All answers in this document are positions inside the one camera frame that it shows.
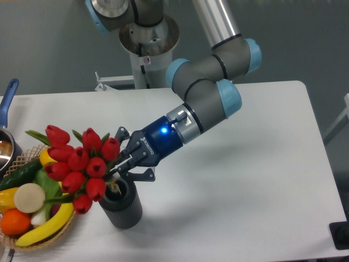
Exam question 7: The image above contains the white frame at right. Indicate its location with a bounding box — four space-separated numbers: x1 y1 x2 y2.
322 93 348 146

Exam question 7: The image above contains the dark grey ribbed vase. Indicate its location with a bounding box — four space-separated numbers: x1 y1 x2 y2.
99 178 142 229

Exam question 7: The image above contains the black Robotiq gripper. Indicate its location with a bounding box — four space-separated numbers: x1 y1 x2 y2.
110 116 182 182

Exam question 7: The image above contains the orange fruit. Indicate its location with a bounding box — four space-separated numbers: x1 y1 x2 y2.
1 209 31 236

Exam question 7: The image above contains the black device at edge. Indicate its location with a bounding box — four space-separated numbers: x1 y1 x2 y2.
329 221 348 250

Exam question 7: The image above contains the green cucumber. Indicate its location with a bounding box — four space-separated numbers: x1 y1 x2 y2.
1 159 43 190

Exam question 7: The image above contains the woven wicker basket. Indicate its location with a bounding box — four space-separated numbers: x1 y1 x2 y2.
1 145 76 252

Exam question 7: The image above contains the green bok choy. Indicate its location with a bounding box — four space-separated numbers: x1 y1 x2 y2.
31 168 62 228

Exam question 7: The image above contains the yellow bell pepper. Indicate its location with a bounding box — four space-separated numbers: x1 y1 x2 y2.
0 187 18 213

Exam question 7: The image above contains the purple red vegetable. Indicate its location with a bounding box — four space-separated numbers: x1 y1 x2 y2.
51 204 61 217

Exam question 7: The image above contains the red tulip bouquet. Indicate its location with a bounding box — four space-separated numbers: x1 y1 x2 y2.
26 125 121 215

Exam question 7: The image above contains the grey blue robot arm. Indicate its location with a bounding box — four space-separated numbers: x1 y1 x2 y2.
85 1 262 181

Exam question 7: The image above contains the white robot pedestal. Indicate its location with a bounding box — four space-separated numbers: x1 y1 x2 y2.
94 15 180 92

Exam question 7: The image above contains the blue handled saucepan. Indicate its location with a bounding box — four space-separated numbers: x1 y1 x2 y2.
1 79 22 180

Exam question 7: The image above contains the yellow squash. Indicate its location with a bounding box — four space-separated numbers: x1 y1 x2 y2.
39 148 57 166

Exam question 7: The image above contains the beige round disc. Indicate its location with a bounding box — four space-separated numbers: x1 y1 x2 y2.
14 183 46 213

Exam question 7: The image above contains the yellow banana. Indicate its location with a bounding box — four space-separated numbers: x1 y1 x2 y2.
15 194 74 247

